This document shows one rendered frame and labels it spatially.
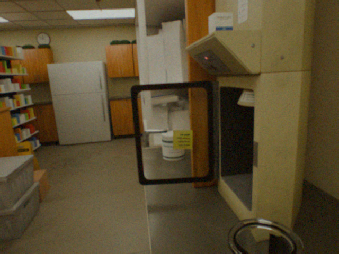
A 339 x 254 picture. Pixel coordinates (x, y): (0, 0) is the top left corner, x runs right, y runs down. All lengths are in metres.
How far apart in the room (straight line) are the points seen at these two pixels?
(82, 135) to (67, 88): 1.10
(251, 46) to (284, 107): 0.18
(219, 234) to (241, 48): 0.53
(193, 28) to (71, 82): 4.78
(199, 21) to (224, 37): 0.39
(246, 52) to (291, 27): 0.13
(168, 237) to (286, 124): 0.47
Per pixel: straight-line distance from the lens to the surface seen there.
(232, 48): 0.59
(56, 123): 5.78
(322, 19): 1.15
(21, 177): 2.79
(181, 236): 0.78
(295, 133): 0.69
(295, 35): 0.67
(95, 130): 5.62
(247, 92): 0.75
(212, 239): 0.77
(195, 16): 0.97
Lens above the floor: 1.42
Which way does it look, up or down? 13 degrees down
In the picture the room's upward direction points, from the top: 3 degrees counter-clockwise
